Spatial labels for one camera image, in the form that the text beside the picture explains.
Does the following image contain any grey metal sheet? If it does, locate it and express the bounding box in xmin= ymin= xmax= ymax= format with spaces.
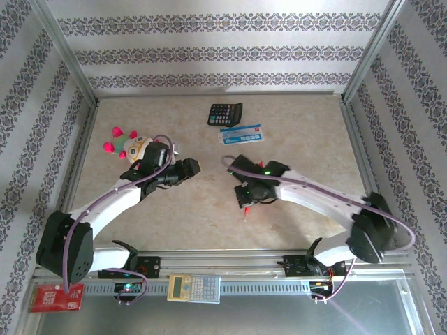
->
xmin=20 ymin=278 xmax=430 ymax=335

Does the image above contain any white pink plush toy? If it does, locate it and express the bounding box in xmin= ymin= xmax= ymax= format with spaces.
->
xmin=102 ymin=126 xmax=154 ymax=165

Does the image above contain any blue white flat packet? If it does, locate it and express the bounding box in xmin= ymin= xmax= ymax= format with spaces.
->
xmin=219 ymin=123 xmax=265 ymax=146

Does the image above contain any black desk calculator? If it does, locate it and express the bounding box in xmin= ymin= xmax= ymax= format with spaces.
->
xmin=207 ymin=102 xmax=244 ymax=127

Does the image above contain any beige grey scientific calculator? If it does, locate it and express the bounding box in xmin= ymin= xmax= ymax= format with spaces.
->
xmin=166 ymin=274 xmax=222 ymax=304

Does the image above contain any small circuit board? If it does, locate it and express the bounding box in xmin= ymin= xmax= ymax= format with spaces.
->
xmin=114 ymin=281 xmax=144 ymax=297
xmin=309 ymin=278 xmax=335 ymax=295

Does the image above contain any red flat packet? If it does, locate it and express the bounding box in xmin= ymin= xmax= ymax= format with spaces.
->
xmin=27 ymin=283 xmax=85 ymax=313

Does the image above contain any long aluminium mounting rail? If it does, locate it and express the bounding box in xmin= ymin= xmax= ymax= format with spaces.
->
xmin=33 ymin=248 xmax=416 ymax=281

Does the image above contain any thin aluminium edge rail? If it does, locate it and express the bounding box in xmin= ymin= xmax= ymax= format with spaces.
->
xmin=94 ymin=89 xmax=345 ymax=101

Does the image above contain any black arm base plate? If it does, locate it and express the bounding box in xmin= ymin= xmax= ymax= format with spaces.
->
xmin=282 ymin=253 xmax=349 ymax=279
xmin=97 ymin=255 xmax=162 ymax=280

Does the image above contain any grey slotted cable duct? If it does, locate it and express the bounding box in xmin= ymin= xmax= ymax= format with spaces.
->
xmin=83 ymin=281 xmax=315 ymax=297

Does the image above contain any aluminium side rail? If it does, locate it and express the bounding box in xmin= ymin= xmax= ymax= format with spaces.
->
xmin=47 ymin=99 xmax=102 ymax=255
xmin=339 ymin=97 xmax=399 ymax=252

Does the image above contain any purple cable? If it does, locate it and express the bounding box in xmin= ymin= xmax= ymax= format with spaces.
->
xmin=221 ymin=155 xmax=416 ymax=304
xmin=62 ymin=134 xmax=175 ymax=306

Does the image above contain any aluminium frame post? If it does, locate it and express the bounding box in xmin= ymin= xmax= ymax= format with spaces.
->
xmin=29 ymin=0 xmax=101 ymax=107
xmin=340 ymin=0 xmax=415 ymax=105

